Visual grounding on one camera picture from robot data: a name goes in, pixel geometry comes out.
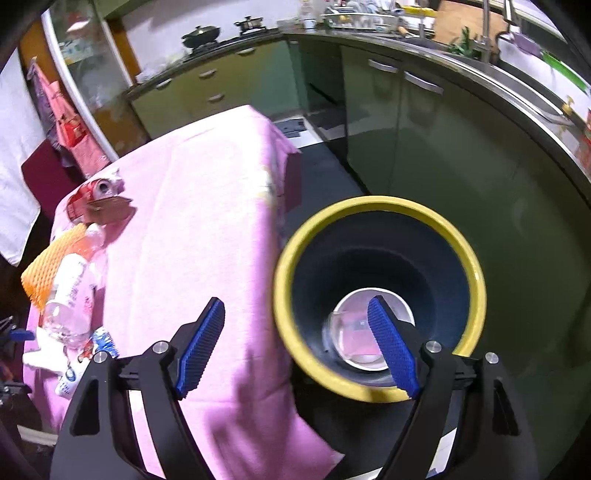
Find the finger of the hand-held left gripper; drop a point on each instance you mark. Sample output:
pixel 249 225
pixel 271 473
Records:
pixel 18 335

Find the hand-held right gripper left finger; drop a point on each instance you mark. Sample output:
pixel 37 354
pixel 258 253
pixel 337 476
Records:
pixel 201 346

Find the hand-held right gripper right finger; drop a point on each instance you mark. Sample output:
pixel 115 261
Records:
pixel 392 346

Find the clear plastic bottle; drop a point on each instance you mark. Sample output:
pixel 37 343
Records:
pixel 69 290

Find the orange foam fruit net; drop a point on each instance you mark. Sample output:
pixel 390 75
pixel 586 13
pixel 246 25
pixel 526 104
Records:
pixel 48 263

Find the black bin with yellow rim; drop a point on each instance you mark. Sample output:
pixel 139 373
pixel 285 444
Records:
pixel 369 258

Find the crushed red drink can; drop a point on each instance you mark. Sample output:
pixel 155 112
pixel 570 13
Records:
pixel 87 194

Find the paper packet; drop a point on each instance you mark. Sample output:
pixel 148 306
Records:
pixel 115 210

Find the white crumpled tissue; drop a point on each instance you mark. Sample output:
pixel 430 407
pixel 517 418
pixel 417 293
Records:
pixel 41 357

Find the white plastic cup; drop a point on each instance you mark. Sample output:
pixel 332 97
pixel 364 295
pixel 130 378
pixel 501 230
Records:
pixel 351 323

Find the pink tablecloth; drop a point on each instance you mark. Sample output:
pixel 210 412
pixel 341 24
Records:
pixel 194 221

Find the dark red chair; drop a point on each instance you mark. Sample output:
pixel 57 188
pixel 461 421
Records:
pixel 41 175

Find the white hanging towel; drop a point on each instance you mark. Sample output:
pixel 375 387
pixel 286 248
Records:
pixel 14 161

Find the dark green kitchen cabinet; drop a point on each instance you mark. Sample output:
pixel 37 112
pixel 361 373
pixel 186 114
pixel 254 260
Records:
pixel 438 147

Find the pink hanging cloth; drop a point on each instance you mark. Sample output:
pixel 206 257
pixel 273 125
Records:
pixel 60 115

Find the black floor mat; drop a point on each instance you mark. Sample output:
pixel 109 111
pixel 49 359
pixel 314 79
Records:
pixel 292 128

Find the light green drawer cabinet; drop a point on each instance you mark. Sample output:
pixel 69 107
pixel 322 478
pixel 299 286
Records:
pixel 221 87

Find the white framed glass door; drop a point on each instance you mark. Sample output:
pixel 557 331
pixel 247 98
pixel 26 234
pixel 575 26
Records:
pixel 87 69

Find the yellow clamp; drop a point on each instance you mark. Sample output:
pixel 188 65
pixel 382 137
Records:
pixel 568 107

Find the black wok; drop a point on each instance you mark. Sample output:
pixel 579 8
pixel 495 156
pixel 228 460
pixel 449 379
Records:
pixel 201 36

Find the green potted plant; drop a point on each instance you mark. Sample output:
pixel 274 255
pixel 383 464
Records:
pixel 464 44

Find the green plastic tray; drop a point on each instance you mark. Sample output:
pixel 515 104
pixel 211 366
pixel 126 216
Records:
pixel 563 69

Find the steel cooking pot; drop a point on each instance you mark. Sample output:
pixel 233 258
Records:
pixel 250 24

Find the steel sink faucet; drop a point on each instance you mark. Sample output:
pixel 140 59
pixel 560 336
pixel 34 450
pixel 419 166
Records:
pixel 487 32

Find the purple plastic tray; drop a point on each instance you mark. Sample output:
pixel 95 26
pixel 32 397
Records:
pixel 522 42

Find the wooden cutting board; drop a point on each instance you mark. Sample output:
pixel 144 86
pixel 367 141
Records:
pixel 455 21

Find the dish rack with dishes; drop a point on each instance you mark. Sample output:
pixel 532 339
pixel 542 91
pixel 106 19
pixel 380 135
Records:
pixel 360 16

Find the small white mug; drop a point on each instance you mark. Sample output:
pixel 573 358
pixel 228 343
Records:
pixel 309 24

